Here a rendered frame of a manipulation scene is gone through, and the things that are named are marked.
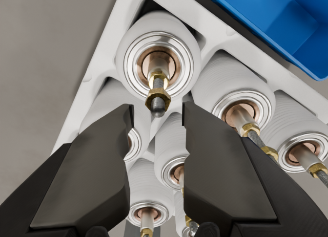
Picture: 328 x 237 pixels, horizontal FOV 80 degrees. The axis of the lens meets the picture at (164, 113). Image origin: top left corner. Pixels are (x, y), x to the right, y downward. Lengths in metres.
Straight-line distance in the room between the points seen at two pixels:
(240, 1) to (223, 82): 0.27
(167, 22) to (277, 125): 0.21
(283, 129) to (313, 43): 0.28
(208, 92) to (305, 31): 0.35
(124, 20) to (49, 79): 0.32
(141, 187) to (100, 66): 0.21
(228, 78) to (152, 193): 0.22
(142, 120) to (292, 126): 0.20
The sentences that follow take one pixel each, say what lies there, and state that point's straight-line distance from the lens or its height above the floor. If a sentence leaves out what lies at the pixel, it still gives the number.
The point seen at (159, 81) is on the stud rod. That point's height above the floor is 0.30.
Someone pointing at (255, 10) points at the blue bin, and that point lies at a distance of 0.50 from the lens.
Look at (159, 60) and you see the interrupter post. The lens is 0.21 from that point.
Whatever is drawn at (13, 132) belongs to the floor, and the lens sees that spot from 0.70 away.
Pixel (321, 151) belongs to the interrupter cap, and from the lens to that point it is 0.36.
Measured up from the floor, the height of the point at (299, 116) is 0.23.
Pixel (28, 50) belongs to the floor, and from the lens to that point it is 0.56.
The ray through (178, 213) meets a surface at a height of 0.23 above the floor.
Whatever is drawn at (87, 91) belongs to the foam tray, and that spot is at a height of 0.18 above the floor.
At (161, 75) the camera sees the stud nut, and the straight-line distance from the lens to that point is 0.18.
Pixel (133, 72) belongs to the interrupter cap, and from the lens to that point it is 0.22.
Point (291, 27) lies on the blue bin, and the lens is 0.54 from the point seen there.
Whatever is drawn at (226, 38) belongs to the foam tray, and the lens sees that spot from 0.30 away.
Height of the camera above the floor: 0.46
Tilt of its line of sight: 59 degrees down
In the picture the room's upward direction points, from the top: 178 degrees clockwise
